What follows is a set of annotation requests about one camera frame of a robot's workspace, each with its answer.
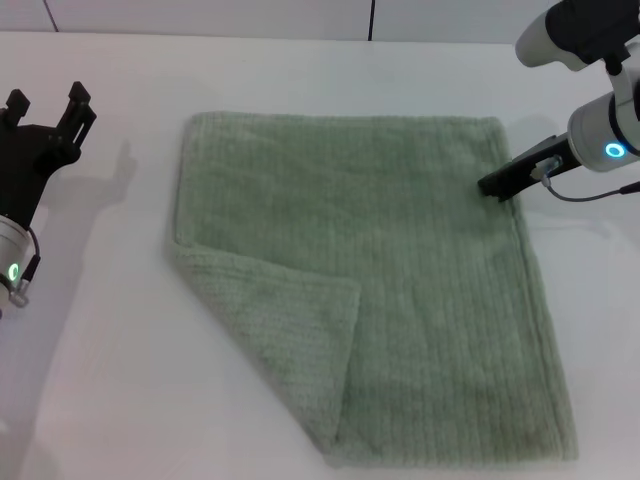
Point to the green ribbed towel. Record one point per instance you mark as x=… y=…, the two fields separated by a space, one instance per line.
x=390 y=240

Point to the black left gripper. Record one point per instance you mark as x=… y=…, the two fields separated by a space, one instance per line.
x=27 y=160

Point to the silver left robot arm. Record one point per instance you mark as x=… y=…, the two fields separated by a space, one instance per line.
x=10 y=240

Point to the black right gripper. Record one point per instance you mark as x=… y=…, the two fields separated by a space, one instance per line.
x=545 y=160

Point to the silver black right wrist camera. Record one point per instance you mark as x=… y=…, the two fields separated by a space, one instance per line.
x=565 y=30

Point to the black vertical wall strip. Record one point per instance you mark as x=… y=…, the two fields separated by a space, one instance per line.
x=371 y=20

